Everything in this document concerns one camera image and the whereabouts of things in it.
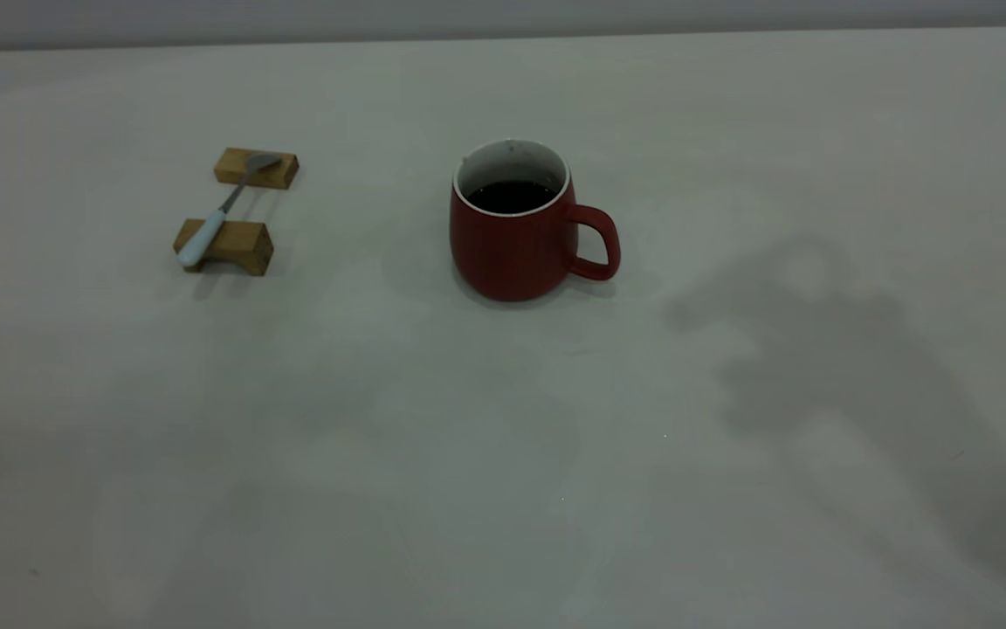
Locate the flat rectangular wooden block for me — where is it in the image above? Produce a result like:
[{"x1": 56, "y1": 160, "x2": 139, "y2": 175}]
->
[{"x1": 213, "y1": 147, "x2": 300, "y2": 191}]

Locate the dark coffee liquid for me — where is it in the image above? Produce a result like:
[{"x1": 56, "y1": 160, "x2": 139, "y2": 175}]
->
[{"x1": 466, "y1": 181, "x2": 558, "y2": 216}]

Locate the arched wooden block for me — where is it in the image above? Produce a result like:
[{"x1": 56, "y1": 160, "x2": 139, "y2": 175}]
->
[{"x1": 173, "y1": 218, "x2": 275, "y2": 278}]

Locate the white-handled metal spoon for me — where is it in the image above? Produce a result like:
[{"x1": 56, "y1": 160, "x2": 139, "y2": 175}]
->
[{"x1": 176, "y1": 154, "x2": 283, "y2": 269}]

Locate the red ceramic mug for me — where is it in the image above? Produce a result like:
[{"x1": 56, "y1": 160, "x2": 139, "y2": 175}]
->
[{"x1": 449, "y1": 138, "x2": 622, "y2": 303}]

